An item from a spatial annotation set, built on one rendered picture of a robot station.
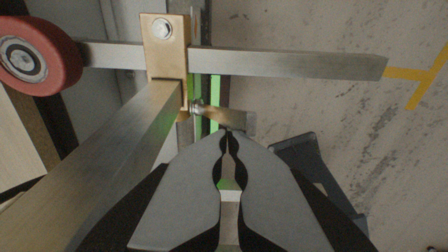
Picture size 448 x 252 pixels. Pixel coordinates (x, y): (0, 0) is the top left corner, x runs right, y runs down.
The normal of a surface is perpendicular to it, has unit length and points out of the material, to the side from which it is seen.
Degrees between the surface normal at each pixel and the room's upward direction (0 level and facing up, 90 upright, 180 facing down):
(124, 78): 0
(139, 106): 90
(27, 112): 90
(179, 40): 0
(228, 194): 0
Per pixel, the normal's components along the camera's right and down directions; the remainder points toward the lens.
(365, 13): -0.01, 0.49
